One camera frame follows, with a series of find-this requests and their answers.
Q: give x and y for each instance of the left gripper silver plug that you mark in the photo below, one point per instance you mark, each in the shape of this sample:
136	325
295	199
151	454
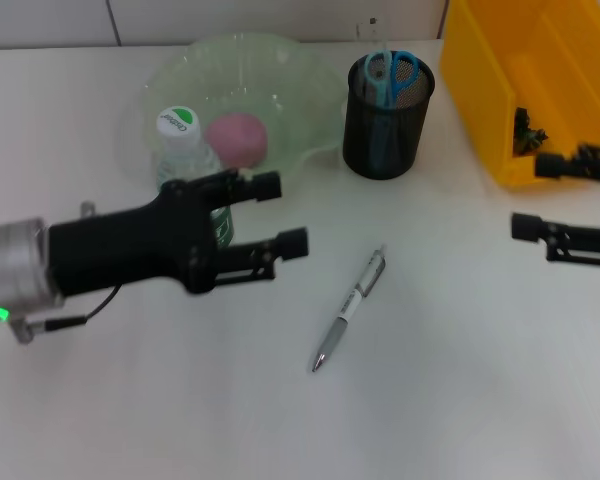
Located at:
87	210

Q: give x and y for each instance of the blue turquoise scissors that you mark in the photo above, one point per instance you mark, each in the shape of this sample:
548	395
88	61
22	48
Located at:
380	85

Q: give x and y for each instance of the pink peach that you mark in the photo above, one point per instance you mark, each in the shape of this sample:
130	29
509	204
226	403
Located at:
237	142

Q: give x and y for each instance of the black mesh pen holder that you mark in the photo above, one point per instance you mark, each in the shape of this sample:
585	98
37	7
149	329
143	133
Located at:
380	145

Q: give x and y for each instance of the green glass fruit bowl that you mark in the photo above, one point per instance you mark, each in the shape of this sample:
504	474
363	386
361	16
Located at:
260	65

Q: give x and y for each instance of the yellow plastic bin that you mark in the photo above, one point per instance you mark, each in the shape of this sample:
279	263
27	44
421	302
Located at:
555	75

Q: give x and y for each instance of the clear water bottle green label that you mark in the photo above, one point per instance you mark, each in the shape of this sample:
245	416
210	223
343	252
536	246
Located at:
177	145

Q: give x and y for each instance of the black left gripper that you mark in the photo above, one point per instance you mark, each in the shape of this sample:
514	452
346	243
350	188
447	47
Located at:
130	245

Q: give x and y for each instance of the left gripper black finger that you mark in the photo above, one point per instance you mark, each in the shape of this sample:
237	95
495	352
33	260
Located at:
292	244

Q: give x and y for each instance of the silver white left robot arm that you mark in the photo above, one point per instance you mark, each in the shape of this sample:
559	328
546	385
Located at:
15	270

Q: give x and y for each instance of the grey white ballpoint pen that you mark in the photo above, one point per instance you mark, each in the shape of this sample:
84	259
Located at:
347	307

